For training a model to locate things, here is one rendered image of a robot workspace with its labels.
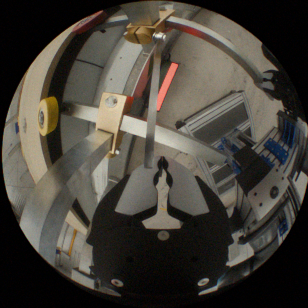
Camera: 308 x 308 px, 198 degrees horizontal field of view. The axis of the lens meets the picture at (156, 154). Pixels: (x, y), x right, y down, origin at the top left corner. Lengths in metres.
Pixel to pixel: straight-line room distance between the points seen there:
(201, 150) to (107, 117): 0.19
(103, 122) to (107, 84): 0.27
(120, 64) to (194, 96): 0.79
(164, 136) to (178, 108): 0.84
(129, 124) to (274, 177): 0.37
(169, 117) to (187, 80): 0.44
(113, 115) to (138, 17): 0.19
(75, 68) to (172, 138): 0.35
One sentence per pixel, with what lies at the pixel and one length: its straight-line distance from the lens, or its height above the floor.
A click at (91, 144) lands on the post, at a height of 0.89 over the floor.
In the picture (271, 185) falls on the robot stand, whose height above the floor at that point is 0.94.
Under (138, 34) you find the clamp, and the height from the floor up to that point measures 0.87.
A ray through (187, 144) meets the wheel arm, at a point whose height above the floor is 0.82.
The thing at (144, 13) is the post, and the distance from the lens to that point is 0.18.
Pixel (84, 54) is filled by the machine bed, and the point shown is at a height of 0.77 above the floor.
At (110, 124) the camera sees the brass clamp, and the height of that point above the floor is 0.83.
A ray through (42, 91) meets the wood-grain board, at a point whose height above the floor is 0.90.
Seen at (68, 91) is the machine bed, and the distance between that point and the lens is 0.36.
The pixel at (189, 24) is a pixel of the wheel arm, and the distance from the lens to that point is 0.23.
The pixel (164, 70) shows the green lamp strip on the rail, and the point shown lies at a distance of 0.31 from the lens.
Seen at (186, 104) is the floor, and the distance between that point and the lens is 1.03.
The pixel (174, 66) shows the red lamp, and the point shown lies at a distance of 0.32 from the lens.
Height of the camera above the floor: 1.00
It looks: 60 degrees down
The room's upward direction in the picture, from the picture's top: 175 degrees counter-clockwise
